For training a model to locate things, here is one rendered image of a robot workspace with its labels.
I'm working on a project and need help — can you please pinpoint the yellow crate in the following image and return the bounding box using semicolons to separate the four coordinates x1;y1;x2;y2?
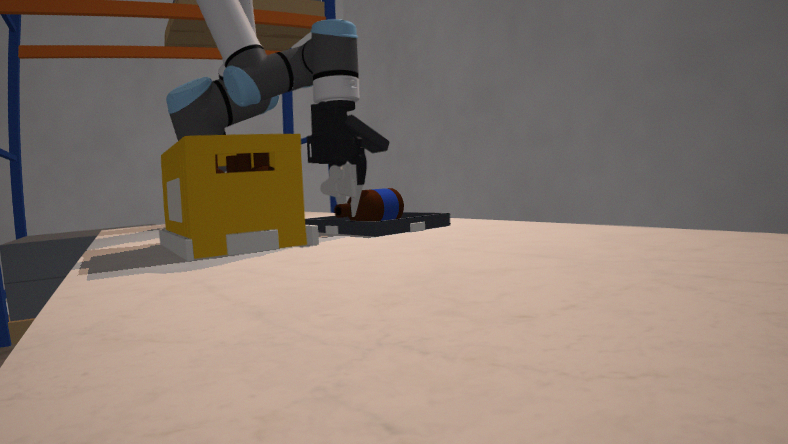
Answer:
161;134;307;259

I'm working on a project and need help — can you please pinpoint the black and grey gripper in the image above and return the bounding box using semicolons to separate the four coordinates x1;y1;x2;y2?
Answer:
307;100;367;217

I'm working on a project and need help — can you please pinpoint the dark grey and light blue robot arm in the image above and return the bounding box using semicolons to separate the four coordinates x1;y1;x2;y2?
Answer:
166;0;389;153

